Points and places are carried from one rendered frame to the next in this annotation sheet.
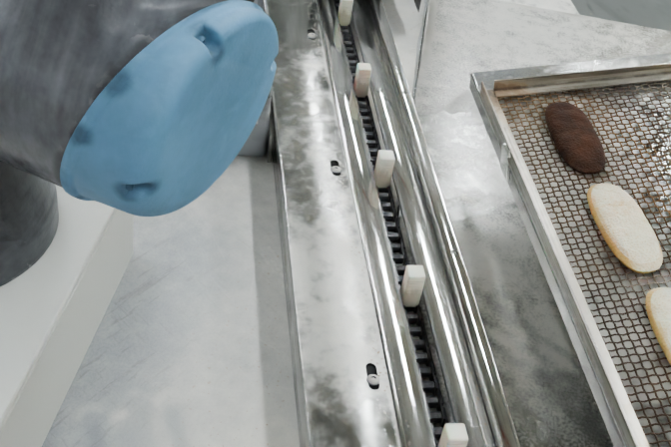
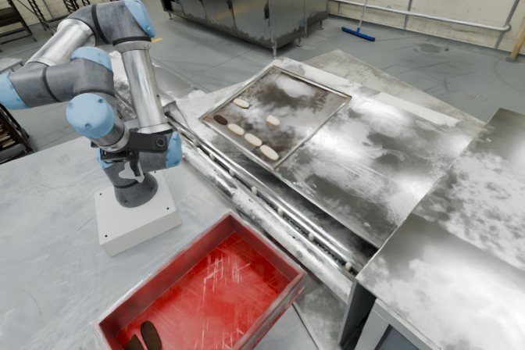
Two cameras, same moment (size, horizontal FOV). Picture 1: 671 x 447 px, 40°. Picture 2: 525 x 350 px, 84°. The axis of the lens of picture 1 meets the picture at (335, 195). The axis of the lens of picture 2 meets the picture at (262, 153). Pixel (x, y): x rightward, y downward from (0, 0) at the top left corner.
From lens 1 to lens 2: 0.60 m
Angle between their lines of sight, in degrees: 19
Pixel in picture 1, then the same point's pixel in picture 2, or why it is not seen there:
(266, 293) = (191, 172)
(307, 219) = (189, 157)
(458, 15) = (185, 107)
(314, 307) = (201, 168)
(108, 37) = not seen: hidden behind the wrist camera
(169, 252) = (171, 176)
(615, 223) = (234, 129)
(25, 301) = (162, 191)
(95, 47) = not seen: hidden behind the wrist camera
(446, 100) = (195, 124)
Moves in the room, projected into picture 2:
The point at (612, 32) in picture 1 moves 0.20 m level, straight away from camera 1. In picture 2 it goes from (214, 94) to (210, 79)
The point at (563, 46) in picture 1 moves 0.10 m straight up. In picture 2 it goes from (208, 102) to (204, 87)
